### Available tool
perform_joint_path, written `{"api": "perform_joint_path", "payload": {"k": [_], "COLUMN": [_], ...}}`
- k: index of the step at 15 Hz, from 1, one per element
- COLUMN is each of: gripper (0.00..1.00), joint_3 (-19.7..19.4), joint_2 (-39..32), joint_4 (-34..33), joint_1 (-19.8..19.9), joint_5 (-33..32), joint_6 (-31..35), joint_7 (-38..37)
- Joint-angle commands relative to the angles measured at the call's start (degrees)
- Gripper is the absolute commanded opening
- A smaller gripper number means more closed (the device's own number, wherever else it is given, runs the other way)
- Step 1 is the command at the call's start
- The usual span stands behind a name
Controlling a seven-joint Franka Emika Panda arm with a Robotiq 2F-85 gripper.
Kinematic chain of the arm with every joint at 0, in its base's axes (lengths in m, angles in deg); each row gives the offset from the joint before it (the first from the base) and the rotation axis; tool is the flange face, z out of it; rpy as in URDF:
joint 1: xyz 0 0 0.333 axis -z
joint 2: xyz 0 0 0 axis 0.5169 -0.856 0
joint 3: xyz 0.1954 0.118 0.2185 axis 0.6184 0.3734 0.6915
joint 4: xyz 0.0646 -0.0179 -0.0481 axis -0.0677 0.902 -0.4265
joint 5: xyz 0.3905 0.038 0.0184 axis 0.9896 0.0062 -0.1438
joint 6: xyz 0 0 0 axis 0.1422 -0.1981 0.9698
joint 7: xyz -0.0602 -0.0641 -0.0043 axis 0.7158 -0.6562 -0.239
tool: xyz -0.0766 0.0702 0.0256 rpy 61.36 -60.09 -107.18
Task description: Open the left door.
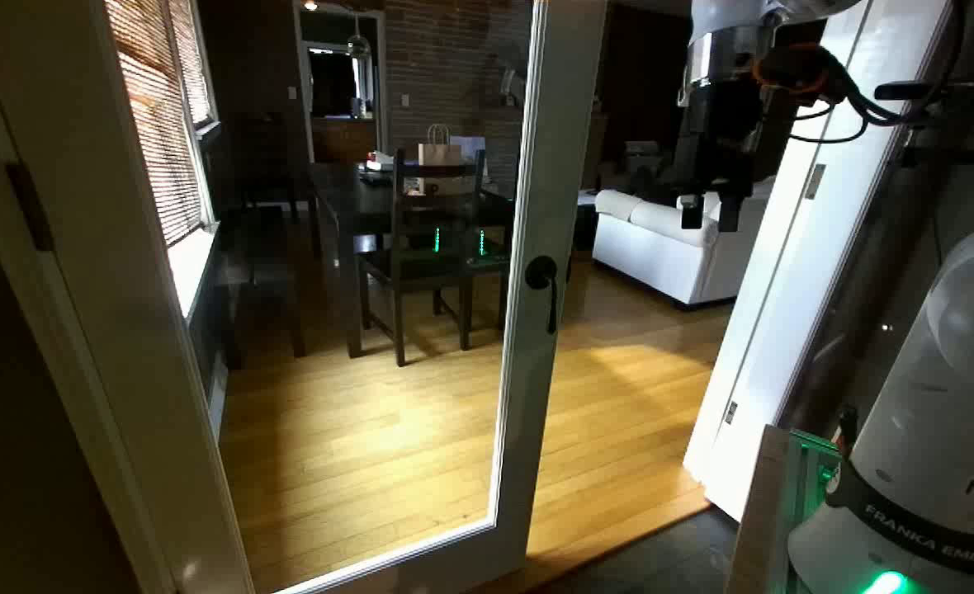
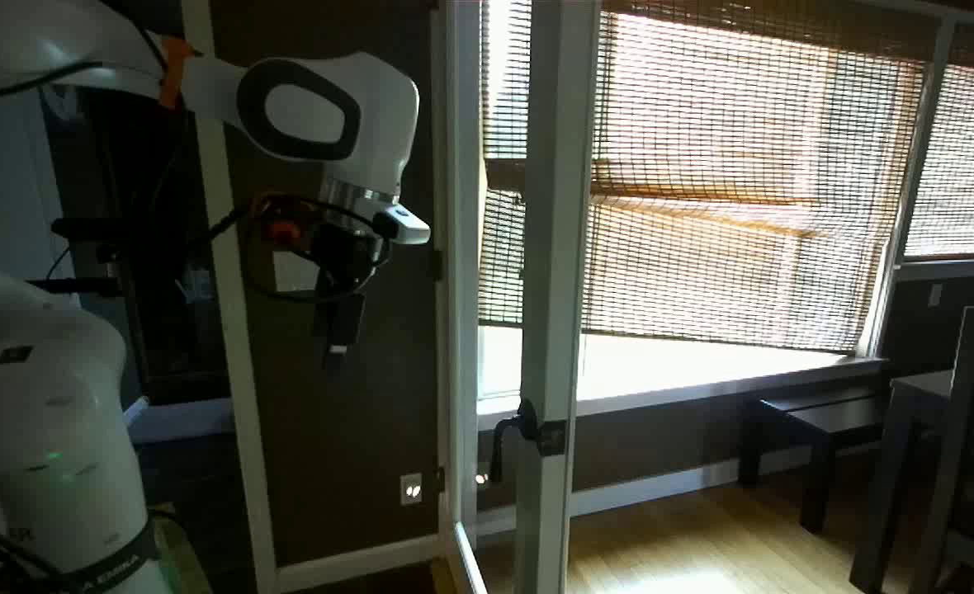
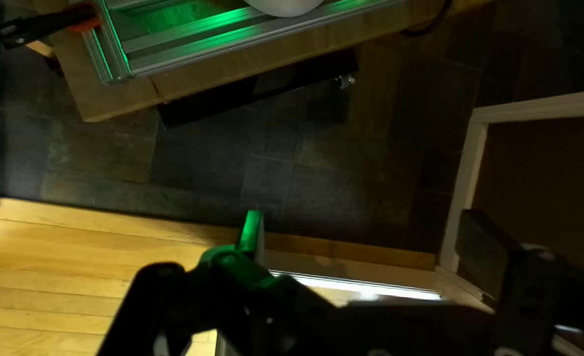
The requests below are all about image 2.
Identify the dark wooden dining table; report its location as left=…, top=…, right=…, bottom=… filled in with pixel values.
left=850, top=369, right=951, bottom=594

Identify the white wall outlet plate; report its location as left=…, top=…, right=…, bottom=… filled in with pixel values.
left=399, top=473, right=422, bottom=504

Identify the dark wooden bench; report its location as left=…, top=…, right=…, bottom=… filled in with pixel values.
left=738, top=386, right=884, bottom=535

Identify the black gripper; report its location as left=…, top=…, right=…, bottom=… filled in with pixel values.
left=251, top=192, right=391, bottom=369

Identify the dark wooden chair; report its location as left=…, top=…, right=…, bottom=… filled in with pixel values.
left=909, top=303, right=974, bottom=594

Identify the white door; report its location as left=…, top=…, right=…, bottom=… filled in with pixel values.
left=512, top=0, right=602, bottom=594

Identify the black camera stand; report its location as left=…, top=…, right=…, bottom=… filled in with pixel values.
left=38, top=218, right=127, bottom=298

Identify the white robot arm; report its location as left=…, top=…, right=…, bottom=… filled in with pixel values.
left=0, top=0, right=429, bottom=594

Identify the black door lever handle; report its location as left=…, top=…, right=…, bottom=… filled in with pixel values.
left=484, top=401, right=567, bottom=484

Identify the white door frame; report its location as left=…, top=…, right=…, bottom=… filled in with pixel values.
left=183, top=0, right=484, bottom=594

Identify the bamboo window blind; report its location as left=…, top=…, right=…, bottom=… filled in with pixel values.
left=476, top=0, right=974, bottom=356

